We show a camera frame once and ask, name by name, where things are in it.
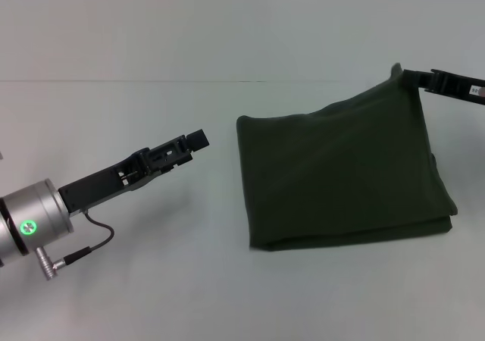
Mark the dark green t-shirt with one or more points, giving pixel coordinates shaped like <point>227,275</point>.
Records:
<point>341,174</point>

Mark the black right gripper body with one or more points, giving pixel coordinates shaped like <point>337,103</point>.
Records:
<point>458,87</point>

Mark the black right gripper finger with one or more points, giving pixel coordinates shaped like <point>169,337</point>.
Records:
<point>417,77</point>
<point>426,87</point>

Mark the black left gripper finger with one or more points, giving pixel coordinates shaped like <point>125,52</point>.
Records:
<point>176,164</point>
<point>197,140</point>

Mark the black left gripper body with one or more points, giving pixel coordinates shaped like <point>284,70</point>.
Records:
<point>102,182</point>

